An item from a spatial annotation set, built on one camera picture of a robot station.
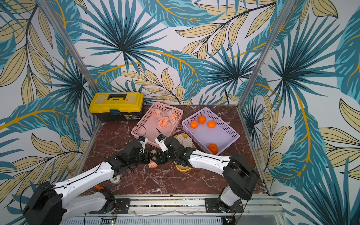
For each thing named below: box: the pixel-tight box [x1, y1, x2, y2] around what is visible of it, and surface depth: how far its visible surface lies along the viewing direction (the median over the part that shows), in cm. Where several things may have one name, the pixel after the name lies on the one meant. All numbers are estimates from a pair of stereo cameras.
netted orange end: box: [148, 159, 158, 169], surface depth 81 cm
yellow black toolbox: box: [88, 91, 144, 122], surface depth 100 cm
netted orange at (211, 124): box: [207, 120, 217, 129], surface depth 106 cm
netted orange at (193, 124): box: [189, 120, 199, 129], surface depth 106 cm
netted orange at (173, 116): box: [167, 108, 178, 126], surface depth 106 cm
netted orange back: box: [151, 108, 165, 117], surface depth 109 cm
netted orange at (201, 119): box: [197, 115, 207, 125], surface depth 108 cm
